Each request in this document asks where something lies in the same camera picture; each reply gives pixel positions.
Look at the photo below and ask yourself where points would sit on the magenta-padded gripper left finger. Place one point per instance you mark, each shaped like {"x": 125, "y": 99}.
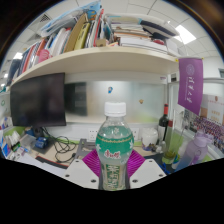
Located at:
{"x": 80, "y": 171}

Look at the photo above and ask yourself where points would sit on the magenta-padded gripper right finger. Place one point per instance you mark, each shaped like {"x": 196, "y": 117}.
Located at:
{"x": 146, "y": 171}

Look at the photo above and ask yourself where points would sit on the green-label tea bottle white cap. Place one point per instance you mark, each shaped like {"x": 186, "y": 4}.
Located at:
{"x": 114, "y": 143}

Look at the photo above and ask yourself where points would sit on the purple translucent water bottle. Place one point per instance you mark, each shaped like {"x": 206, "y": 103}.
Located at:
{"x": 193, "y": 151}

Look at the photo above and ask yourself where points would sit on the grey metal laptop stand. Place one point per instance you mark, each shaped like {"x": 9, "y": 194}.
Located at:
{"x": 85, "y": 146}

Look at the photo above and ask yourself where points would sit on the black desk mat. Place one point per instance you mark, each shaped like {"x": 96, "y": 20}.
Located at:
{"x": 50, "y": 160}

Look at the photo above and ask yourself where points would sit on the white jar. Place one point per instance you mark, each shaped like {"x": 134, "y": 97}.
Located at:
{"x": 149, "y": 138}

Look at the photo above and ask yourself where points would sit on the translucent green cup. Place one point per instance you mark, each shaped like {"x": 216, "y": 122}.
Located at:
{"x": 172, "y": 143}

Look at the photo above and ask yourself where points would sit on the small blue box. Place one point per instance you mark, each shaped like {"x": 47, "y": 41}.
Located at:
{"x": 41, "y": 143}

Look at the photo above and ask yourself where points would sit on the dark wine bottle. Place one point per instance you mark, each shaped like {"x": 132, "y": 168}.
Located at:
{"x": 163, "y": 123}

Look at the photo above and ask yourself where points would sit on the clear plastic box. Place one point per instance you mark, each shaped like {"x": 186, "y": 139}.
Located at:
{"x": 27, "y": 140}

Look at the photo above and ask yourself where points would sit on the group photo poster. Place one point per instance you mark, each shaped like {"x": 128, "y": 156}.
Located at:
{"x": 208, "y": 123}

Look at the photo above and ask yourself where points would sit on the black computer monitor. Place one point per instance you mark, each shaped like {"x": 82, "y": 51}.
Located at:
{"x": 38, "y": 100}

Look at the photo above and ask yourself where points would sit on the purple hanging banner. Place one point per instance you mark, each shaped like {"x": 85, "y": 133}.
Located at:
{"x": 190, "y": 83}

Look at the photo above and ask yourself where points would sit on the ceiling lights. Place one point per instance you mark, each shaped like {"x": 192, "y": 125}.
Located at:
{"x": 185, "y": 34}

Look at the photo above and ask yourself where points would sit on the wall shelf with books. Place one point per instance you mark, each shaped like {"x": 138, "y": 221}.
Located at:
{"x": 100, "y": 58}

